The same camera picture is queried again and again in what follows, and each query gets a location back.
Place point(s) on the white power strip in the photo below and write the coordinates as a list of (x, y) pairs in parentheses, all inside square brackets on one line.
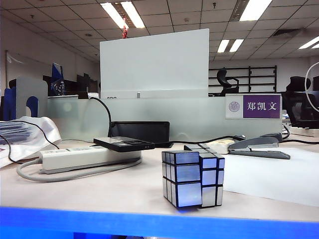
[(74, 156)]

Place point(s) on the black rectangular case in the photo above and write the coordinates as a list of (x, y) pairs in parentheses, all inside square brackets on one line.
[(142, 130)]

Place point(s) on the frosted glass desk partition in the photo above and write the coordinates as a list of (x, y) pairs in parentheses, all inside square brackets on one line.
[(194, 119)]

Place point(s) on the black flat phone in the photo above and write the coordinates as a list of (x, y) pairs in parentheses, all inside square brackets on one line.
[(119, 145)]

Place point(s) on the white board panel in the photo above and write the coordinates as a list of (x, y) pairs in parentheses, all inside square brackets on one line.
[(154, 64)]

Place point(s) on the silver mirror cube puzzle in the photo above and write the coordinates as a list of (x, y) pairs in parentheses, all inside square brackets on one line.
[(187, 174)]

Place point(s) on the dark office cabinet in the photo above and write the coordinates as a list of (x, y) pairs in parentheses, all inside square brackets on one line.
[(83, 82)]

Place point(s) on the red hanging ornament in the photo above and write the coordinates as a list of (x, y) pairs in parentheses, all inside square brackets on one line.
[(125, 31)]

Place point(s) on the grey metal stapler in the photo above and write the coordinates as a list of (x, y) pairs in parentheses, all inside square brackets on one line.
[(256, 144)]

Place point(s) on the purple and white nameplate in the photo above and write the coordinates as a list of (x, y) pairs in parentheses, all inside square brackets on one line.
[(261, 106)]

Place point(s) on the fluorescent ceiling light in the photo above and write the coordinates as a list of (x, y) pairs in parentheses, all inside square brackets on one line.
[(235, 45), (254, 10), (310, 42), (132, 13)]

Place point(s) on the blue foreground bar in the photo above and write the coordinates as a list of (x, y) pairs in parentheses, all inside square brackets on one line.
[(159, 226)]

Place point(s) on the blue printed box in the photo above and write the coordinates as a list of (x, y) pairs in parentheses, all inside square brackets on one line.
[(57, 79)]

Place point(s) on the white plastic bag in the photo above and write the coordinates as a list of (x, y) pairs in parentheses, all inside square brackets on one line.
[(49, 132)]

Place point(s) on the black shelf rack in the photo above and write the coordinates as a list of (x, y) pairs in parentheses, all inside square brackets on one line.
[(275, 79)]

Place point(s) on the grey metal bookend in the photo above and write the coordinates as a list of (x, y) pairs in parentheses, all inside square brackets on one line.
[(37, 87)]

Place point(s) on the white paper sheet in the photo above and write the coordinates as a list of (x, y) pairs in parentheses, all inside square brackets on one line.
[(274, 179)]

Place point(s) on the black mesh office chair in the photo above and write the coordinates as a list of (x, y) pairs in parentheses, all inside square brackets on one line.
[(299, 109)]

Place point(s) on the blue bookend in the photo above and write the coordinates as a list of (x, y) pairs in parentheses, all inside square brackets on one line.
[(10, 104)]

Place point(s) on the ceiling air vent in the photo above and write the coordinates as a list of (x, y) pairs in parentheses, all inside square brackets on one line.
[(286, 33)]

